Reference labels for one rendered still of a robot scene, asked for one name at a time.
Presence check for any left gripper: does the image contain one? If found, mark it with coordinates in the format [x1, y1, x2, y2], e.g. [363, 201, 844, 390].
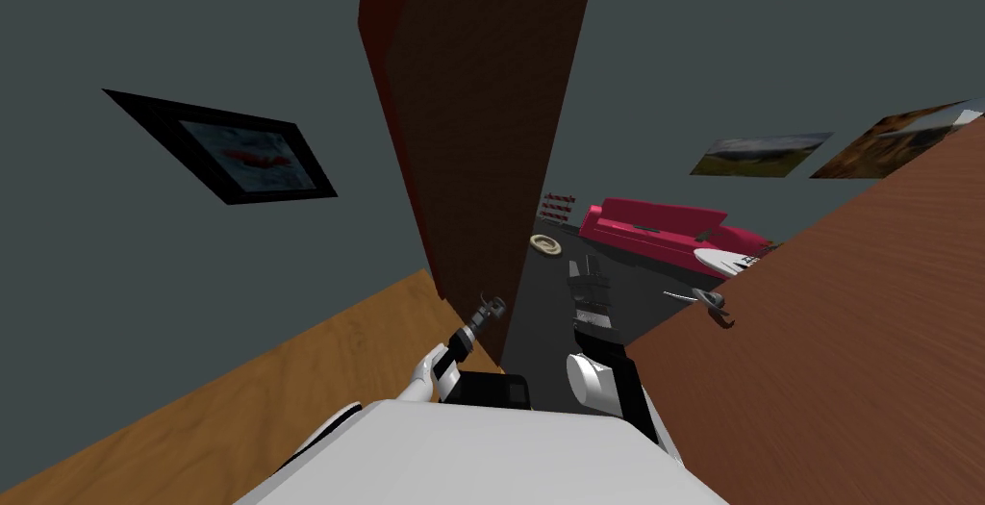
[460, 292, 509, 341]

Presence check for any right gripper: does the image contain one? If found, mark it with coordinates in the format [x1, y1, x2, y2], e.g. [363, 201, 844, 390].
[568, 254, 619, 334]

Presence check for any red and white rack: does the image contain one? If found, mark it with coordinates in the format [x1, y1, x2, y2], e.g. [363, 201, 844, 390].
[542, 192, 578, 224]

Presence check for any red sofa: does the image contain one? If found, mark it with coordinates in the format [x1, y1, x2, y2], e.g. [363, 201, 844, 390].
[577, 196, 774, 282]

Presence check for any white low table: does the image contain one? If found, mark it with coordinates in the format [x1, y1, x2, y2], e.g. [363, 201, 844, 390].
[692, 246, 765, 279]

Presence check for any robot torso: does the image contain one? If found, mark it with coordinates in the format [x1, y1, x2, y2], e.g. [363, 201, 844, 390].
[233, 372, 731, 505]

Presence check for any green landscape picture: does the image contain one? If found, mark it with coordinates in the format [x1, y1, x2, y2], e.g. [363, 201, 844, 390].
[688, 132, 836, 179]

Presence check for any brown wooden door leaf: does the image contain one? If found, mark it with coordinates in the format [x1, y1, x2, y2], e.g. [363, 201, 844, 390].
[624, 114, 985, 505]

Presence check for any black framed picture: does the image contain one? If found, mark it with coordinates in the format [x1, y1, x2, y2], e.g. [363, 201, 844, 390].
[101, 88, 340, 207]

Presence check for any brown landscape picture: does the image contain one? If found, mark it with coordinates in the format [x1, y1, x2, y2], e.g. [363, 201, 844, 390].
[808, 100, 972, 181]

